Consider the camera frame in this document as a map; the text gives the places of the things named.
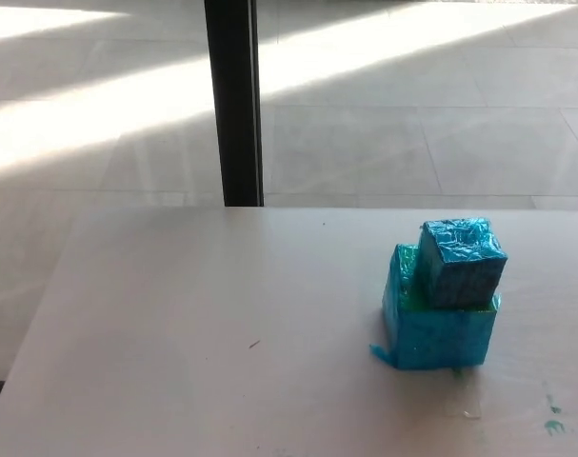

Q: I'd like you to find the big blue foil-wrapped cube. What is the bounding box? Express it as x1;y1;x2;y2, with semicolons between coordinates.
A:
368;243;503;370

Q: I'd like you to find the clear tape piece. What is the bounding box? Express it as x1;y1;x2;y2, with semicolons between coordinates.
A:
444;380;483;420

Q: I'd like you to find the black vertical window frame post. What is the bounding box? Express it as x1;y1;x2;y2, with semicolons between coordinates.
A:
203;0;266;208

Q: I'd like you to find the small blue foil-wrapped cube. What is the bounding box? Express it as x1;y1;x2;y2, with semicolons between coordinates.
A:
415;216;509;309

